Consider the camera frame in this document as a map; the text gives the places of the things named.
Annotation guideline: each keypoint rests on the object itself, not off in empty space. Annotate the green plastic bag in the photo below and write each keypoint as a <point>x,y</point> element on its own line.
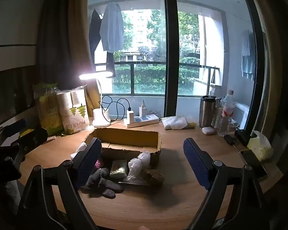
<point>49,115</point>

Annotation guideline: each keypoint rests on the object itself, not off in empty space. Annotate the white plug adapter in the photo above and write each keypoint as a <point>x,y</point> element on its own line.
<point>142,111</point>

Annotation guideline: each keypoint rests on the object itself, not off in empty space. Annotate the yellow packet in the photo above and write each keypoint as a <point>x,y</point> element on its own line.
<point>26,132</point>

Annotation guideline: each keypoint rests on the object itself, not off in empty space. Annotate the bubble wrap bag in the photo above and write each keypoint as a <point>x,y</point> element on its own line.
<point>135,166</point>

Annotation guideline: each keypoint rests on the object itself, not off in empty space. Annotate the clear bag brown items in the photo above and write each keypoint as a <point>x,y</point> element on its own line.
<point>144,158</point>

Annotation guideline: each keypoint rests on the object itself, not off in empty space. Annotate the white box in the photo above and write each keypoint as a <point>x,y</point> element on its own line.
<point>242,116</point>

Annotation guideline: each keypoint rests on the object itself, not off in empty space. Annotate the black box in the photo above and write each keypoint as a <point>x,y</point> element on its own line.
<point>242,136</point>

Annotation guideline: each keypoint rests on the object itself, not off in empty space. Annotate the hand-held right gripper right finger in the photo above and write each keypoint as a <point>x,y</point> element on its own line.
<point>196,163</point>

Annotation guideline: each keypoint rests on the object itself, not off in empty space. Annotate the hanging dark garment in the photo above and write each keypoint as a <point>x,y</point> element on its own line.
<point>94,33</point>

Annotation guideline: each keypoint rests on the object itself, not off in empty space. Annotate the yellow tissue pack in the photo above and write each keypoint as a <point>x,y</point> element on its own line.
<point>260,148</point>

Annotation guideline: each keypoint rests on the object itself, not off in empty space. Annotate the white earbud case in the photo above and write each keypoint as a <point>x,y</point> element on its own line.
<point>208,130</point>

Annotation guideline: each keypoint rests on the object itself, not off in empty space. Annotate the hanging blue towel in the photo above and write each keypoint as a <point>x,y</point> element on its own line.
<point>247,55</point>

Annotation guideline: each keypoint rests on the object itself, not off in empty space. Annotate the paper cup pack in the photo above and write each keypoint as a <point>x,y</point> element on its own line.
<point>74,122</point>

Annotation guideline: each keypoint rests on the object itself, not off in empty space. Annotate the brown curtain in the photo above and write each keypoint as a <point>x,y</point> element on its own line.
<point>60,40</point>

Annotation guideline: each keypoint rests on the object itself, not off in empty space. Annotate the small black object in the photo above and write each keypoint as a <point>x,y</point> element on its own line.
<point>229,139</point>

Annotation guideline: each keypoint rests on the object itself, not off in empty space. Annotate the hanging light blue shirt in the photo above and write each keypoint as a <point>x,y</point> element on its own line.
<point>111,26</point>

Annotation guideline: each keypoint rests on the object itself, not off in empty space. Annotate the cardboard box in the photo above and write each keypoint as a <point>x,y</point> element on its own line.
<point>124,136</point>

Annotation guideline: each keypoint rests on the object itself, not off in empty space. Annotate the black window frame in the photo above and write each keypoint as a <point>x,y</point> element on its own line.
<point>170,52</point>

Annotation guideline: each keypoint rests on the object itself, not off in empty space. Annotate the clear water bottle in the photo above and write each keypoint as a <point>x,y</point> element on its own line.
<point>225,122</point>

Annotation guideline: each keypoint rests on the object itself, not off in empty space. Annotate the steel travel tumbler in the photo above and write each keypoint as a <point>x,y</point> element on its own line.
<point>206,112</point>

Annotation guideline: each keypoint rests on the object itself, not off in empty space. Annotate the white power strip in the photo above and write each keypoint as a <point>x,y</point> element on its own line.
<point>146,119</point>

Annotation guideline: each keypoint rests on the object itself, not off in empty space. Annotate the balcony railing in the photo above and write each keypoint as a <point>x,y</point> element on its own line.
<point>148,63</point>

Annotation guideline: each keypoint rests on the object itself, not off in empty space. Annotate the white desk lamp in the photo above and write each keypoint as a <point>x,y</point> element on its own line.
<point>100,118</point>

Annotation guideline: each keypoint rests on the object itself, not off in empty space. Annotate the yellow cloth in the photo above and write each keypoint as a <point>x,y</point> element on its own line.
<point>193,124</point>

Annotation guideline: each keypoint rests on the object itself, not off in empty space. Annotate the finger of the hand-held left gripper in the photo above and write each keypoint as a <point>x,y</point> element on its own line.
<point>34,137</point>
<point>15,125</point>

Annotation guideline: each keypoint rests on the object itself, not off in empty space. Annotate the white charger block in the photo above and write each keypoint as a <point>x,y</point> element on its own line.
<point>130,117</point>

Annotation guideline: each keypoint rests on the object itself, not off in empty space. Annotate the printed tissue packet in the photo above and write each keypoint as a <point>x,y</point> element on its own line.
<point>118,169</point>

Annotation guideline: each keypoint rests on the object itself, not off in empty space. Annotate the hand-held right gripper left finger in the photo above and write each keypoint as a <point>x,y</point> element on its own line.
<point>88,163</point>

